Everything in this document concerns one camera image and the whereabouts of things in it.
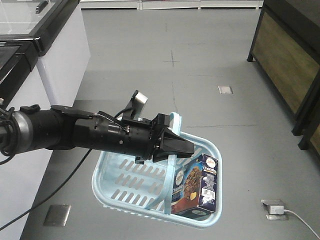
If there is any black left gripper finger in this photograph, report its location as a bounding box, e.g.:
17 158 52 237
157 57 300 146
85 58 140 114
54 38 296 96
152 149 178 163
159 128 195 157

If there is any open floor outlet box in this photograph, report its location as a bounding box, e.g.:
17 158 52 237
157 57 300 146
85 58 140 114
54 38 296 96
261 199 289 221

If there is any white power adapter plug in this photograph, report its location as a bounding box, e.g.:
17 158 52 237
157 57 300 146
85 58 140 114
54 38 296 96
267 205 285 215

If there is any white chest freezer near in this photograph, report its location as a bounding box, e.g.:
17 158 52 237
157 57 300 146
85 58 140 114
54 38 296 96
0 37 56 240

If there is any light blue plastic basket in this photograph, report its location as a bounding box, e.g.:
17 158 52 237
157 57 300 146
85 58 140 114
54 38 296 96
91 112 223 229

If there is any black wooden display stand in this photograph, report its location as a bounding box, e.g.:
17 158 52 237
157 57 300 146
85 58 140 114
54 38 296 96
246 0 320 137

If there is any white chest freezer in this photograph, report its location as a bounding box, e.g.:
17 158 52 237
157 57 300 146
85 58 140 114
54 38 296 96
0 0 90 106
0 37 56 240

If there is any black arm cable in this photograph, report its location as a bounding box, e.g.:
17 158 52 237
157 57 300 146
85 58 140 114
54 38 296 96
0 147 92 232

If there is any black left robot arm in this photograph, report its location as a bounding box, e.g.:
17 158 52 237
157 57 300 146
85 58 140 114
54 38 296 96
0 104 194 164

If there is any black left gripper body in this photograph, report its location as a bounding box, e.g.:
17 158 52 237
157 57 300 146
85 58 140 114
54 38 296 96
120 113 170 164

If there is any silver floor socket cover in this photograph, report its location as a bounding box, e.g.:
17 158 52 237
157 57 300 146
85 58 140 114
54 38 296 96
218 85 233 94

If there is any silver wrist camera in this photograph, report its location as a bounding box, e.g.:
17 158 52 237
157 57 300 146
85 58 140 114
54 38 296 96
131 90 148 120

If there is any closed floor outlet plate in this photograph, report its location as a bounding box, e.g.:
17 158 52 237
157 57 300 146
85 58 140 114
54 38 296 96
43 204 72 227

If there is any chocolate cookie box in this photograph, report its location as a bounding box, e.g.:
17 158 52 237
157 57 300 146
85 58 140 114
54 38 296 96
171 154 219 219

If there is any white chest freezer far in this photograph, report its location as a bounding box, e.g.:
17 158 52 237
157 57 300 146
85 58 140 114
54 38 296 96
0 0 90 106

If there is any white power cable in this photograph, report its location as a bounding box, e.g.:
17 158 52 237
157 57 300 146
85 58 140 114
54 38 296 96
283 209 320 238

